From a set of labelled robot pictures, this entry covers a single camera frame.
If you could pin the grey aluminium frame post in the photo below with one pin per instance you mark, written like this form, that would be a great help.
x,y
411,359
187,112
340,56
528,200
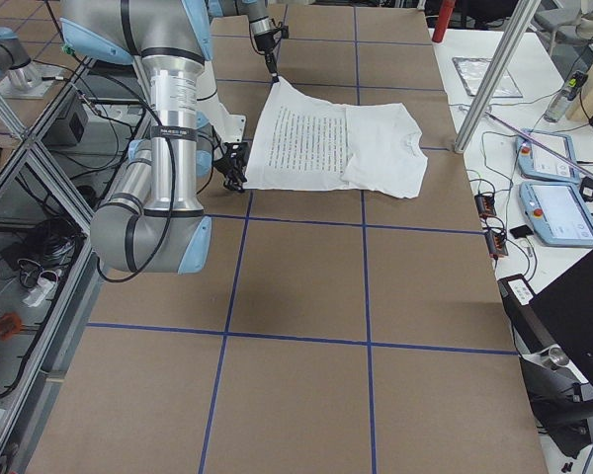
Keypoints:
x,y
517,25

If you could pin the lower blue teach pendant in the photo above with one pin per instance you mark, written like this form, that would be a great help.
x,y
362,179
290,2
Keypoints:
x,y
557,214

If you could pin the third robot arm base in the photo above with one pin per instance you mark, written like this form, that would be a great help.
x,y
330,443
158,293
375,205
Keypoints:
x,y
19,76

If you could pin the orange black connector box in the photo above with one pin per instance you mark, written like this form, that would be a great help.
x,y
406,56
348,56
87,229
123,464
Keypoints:
x,y
485,205

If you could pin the black laptop computer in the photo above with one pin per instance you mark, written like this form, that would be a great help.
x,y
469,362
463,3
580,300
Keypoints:
x,y
561,313

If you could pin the aluminium frame rail right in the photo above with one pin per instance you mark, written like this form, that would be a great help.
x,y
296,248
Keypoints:
x,y
60,157

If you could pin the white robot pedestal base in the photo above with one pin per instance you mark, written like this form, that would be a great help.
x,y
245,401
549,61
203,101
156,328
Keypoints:
x,y
229,127

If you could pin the white long-sleeve printed shirt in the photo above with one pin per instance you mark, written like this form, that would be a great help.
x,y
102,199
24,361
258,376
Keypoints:
x,y
307,144

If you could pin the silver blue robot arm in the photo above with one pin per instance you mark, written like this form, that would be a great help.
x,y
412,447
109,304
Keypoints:
x,y
265,33
153,221

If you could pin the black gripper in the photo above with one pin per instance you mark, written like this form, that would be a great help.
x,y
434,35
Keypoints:
x,y
234,170
264,43

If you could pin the silver reacher grabber tool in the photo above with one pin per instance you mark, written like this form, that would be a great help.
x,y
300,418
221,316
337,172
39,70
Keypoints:
x,y
528,138

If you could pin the blue teach pendant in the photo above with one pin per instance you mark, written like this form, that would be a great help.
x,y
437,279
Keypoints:
x,y
557,214
536,163

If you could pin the upper blue teach pendant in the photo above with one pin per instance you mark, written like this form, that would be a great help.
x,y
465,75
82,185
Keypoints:
x,y
536,163

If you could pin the red cylinder object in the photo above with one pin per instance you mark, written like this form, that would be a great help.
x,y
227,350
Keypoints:
x,y
444,17

